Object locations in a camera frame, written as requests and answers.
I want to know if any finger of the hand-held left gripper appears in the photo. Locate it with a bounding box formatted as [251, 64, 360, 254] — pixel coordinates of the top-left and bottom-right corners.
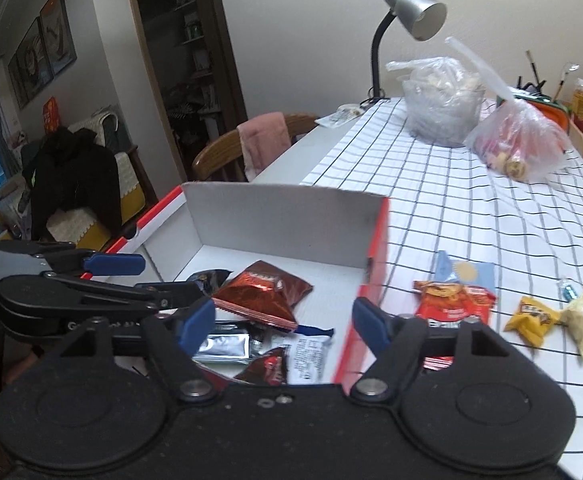
[44, 270, 204, 312]
[0, 240, 147, 277]

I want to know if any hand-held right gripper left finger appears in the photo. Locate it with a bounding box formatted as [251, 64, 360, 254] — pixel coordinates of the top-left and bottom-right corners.
[41, 296, 219, 403]

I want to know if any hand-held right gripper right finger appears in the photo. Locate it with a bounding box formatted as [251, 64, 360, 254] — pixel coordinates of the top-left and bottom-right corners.
[351, 297, 529, 402]

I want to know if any green silver stick packet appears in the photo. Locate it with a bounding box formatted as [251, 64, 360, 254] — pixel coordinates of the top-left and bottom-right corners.
[191, 322, 267, 366]

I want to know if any dark purple snack packet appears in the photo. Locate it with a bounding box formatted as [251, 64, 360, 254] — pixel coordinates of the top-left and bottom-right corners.
[186, 270, 232, 295]

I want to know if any white blue snack packet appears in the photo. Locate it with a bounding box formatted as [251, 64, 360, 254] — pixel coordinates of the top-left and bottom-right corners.
[266, 324, 337, 386]

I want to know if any shiny brown snack packet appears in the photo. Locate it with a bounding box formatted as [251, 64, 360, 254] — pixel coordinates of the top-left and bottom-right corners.
[211, 260, 315, 332]

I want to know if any red snack packet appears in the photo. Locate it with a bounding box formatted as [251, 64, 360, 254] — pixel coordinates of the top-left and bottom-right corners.
[412, 280, 498, 371]

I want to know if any dark brown foil packet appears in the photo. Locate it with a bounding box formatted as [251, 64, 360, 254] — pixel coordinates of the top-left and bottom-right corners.
[234, 346, 289, 386]

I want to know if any light blue snack packet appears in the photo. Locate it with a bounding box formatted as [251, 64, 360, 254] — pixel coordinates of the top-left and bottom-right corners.
[431, 251, 496, 293]

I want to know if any red cardboard box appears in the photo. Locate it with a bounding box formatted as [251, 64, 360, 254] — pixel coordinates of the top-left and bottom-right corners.
[106, 182, 389, 386]

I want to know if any yellow candy packet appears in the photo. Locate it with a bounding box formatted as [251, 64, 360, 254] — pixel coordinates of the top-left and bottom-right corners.
[503, 296, 565, 347]

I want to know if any plastic bag with red snacks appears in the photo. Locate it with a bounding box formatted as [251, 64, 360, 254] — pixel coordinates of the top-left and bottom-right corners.
[444, 36, 572, 183]

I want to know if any yellow armchair with cream cover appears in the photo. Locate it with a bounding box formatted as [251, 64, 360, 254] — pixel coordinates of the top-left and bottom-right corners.
[21, 110, 147, 251]

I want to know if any black jacket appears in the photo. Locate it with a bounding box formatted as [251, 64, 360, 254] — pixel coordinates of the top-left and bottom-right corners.
[24, 127, 122, 238]

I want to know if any white checked tablecloth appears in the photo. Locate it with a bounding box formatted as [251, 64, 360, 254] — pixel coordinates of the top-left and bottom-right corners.
[299, 95, 583, 480]

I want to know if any wooden chair with towel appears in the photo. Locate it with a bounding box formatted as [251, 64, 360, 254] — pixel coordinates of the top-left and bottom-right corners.
[192, 112, 322, 183]

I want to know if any pink towel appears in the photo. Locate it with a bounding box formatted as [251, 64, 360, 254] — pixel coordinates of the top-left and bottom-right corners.
[236, 112, 292, 171]

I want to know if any small white packet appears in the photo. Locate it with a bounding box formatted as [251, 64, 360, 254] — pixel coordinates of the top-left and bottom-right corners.
[315, 104, 365, 128]

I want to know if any dark wooden bookshelf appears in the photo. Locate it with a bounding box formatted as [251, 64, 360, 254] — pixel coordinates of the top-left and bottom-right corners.
[124, 0, 249, 176]

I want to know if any clear plastic bag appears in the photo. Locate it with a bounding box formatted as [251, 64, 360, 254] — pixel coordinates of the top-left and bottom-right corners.
[386, 56, 487, 148]

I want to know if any orange basket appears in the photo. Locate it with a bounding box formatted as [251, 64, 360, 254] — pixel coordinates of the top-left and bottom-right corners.
[509, 87, 572, 133]

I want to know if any black brush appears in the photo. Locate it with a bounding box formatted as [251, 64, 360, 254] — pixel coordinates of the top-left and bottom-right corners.
[524, 50, 545, 92]

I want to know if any orange drink bottle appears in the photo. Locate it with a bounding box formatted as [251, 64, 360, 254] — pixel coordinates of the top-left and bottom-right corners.
[570, 79, 583, 133]

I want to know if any white tipped brush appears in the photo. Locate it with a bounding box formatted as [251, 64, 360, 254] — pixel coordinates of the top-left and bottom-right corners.
[551, 62, 581, 103]

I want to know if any silver desk lamp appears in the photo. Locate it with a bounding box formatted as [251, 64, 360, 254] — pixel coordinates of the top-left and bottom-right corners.
[360, 0, 447, 108]

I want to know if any red wall decoration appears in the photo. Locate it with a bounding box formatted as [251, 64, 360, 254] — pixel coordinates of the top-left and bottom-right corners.
[41, 96, 63, 133]

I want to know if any small framed wall picture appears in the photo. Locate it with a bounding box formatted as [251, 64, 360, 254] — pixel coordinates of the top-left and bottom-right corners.
[7, 55, 26, 110]

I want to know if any medium framed wall picture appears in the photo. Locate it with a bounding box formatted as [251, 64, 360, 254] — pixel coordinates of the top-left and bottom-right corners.
[15, 17, 54, 101]

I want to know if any large framed wall picture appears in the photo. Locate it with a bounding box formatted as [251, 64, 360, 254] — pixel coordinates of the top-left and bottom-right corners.
[38, 0, 78, 78]

